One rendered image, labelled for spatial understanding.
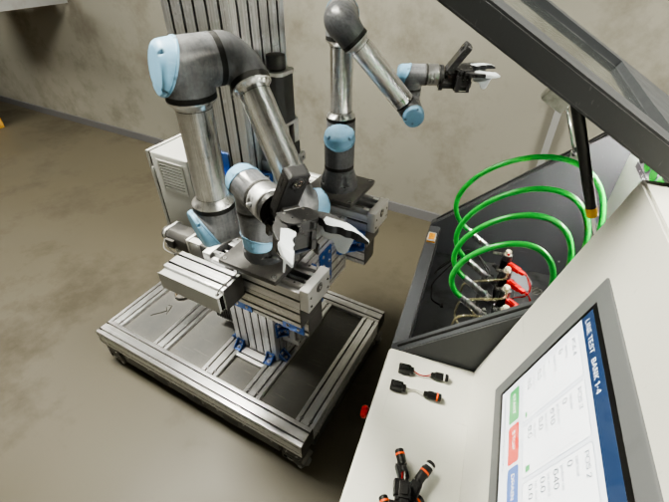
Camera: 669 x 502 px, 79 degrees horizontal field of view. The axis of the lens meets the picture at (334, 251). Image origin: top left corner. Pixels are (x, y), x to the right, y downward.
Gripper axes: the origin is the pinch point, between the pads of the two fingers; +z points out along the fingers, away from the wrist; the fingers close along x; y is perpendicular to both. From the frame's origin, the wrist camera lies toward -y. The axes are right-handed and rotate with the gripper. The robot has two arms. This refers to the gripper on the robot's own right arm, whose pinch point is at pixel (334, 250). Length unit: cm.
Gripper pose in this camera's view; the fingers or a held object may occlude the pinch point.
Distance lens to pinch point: 65.0
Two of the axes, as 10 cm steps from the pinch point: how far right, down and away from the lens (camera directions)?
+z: 5.8, 5.1, -6.4
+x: -8.1, 2.5, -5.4
